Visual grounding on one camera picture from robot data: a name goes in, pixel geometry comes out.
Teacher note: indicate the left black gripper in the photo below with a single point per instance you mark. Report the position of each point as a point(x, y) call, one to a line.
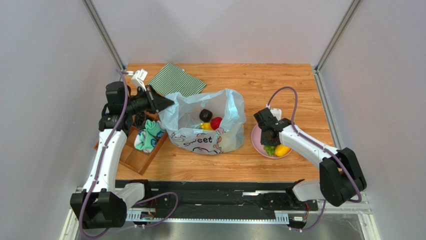
point(156, 103)

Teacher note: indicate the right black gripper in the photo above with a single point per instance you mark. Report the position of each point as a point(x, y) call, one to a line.
point(269, 136)

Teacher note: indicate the green grapes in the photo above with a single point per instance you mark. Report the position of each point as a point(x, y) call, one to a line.
point(270, 150)

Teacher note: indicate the yellow mango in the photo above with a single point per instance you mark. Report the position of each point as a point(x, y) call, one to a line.
point(281, 150)

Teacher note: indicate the dark avocado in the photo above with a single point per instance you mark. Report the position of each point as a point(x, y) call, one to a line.
point(205, 115)

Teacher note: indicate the yellow banana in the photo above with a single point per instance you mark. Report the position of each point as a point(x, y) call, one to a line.
point(206, 126)

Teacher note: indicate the red peach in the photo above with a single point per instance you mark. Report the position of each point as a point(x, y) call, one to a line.
point(215, 123)

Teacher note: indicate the light blue plastic bag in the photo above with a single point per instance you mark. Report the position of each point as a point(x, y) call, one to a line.
point(183, 125)

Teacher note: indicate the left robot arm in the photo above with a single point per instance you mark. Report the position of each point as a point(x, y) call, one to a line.
point(99, 205)

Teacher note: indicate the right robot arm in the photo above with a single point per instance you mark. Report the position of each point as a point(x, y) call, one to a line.
point(341, 178)

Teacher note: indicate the pink plate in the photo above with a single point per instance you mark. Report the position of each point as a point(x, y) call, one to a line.
point(256, 142)

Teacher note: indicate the green striped cloth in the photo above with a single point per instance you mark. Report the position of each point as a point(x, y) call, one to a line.
point(174, 79)

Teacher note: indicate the teal white socks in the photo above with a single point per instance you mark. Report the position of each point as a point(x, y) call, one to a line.
point(148, 137)

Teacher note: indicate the wooden compartment tray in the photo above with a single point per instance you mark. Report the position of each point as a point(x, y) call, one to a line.
point(135, 159)

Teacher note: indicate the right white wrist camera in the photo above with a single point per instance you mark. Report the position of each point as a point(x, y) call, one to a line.
point(276, 112)

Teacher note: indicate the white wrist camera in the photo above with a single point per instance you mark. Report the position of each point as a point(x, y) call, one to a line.
point(276, 112)
point(138, 78)

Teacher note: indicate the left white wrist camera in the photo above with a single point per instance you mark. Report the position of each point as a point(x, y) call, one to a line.
point(138, 78)

